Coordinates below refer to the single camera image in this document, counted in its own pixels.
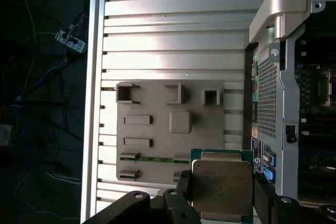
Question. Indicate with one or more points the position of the green motherboard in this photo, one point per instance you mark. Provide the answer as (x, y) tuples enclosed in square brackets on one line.
[(315, 161)]

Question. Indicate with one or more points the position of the white power strip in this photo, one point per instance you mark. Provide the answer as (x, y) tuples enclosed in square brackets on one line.
[(73, 45)]

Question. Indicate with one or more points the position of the green RAM stick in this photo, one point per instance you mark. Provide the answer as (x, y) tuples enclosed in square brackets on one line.
[(155, 160)]

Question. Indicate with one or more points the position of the open grey PC case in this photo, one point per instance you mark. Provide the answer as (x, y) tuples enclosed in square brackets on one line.
[(290, 103)]

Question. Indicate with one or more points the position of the grey plastic parts rack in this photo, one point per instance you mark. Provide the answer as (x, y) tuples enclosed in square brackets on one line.
[(157, 129)]

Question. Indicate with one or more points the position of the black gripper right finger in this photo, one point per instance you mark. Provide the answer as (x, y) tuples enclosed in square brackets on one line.
[(265, 203)]

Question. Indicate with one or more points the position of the silver-topped CPU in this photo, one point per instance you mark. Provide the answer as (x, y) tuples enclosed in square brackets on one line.
[(220, 182)]

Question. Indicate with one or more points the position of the CPU socket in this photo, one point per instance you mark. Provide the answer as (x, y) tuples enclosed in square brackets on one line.
[(326, 89)]

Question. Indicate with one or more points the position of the white power adapter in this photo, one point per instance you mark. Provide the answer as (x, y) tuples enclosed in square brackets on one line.
[(5, 134)]

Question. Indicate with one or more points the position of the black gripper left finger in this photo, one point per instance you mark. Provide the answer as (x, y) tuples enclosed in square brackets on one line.
[(173, 208)]

